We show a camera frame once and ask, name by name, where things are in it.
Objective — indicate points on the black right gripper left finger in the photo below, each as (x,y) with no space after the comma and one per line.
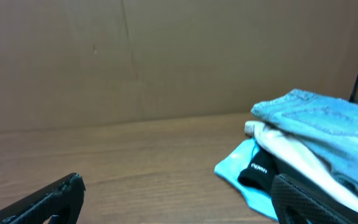
(59,202)

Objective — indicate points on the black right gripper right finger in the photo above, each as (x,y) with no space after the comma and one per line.
(295,202)

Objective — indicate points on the light blue denim shorts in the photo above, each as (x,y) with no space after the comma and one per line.
(328,126)

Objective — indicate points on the beige trousers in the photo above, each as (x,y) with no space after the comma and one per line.
(291,151)

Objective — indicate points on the black garment with white logo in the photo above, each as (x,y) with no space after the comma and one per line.
(260,172)

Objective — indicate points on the light blue t-shirt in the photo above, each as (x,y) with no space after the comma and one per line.
(230,168)

